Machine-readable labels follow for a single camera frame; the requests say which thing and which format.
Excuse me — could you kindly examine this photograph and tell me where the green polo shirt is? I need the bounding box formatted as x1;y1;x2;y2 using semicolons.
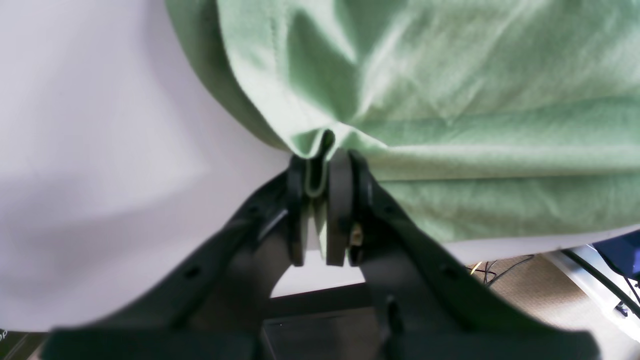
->
165;0;640;243

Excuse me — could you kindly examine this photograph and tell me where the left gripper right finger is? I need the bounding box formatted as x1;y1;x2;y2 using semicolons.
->
326;149;601;360

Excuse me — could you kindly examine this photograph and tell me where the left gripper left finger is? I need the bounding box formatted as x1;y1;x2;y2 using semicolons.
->
42;156;308;360

